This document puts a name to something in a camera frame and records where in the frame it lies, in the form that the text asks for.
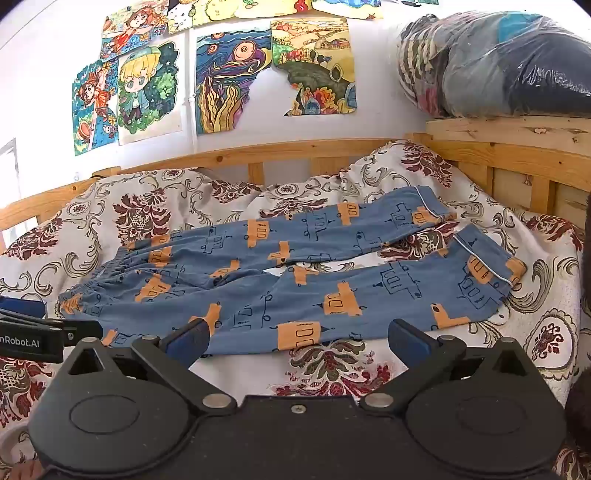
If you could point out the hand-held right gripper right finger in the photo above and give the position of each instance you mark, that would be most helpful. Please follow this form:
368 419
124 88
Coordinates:
406 340

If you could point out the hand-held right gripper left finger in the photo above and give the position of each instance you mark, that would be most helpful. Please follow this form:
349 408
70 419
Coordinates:
189 340

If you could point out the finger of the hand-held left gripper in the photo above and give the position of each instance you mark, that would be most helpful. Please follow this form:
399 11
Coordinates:
83 332
21 308

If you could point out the blue orange printed pants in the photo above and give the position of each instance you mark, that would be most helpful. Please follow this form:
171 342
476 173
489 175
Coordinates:
258 295

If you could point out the floral bedspread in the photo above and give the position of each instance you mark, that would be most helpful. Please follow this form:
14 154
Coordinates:
138 207

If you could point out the dark fuzzy object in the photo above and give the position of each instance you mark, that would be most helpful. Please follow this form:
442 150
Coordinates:
579 397

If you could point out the orange-haired figure blue drawing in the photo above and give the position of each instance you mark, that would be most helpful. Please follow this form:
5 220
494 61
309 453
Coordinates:
92 115

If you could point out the blond figure drawing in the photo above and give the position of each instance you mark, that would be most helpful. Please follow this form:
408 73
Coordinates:
143 92

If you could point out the swirly sea drawing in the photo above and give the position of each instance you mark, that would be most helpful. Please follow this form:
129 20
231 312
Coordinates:
226 78

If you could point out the clear bag of clothes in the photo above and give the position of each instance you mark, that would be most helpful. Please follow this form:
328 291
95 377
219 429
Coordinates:
508 69

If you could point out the hilly landscape drawing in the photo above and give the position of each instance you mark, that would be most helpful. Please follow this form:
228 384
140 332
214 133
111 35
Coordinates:
314 60

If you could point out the red-haired girl drawing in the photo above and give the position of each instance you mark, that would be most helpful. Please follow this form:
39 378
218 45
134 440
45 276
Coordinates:
134 27

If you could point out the yellow sea creature drawing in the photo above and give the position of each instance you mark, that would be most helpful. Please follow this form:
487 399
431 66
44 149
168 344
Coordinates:
221 14

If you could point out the white window frame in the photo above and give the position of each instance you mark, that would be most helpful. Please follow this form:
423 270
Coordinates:
8 161

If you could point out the wooden bed frame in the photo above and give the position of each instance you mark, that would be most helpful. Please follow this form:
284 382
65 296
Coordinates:
286 150

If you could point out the white wall conduit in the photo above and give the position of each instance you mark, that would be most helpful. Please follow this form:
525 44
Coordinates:
190 115

